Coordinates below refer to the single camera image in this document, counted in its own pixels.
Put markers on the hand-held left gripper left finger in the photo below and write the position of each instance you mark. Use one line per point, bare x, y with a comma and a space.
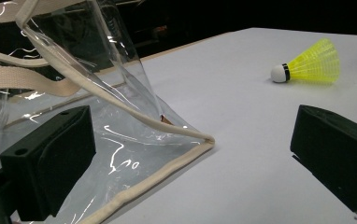
58, 161

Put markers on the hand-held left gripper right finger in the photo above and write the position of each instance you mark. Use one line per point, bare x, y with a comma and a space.
338, 149

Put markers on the clear plastic bag beige trim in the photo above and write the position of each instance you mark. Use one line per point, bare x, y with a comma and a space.
83, 93

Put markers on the yellow shuttlecock white tip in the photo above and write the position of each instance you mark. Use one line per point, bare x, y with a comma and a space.
317, 63

